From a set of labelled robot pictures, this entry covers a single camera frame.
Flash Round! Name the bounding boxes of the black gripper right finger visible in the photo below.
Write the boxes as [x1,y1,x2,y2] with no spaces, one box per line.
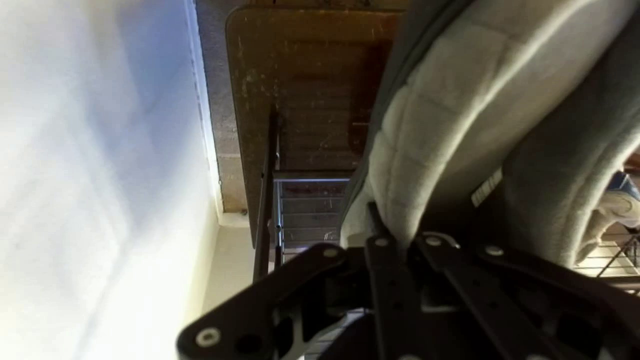
[409,229,640,360]

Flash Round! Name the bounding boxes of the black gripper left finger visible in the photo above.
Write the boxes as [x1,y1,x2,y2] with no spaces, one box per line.
[174,230,431,360]

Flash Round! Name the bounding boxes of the grey blue running sneaker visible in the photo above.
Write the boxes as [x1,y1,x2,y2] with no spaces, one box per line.
[579,167,640,265]

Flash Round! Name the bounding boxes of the grey house slipper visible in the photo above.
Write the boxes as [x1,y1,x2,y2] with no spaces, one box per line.
[339,0,640,270]

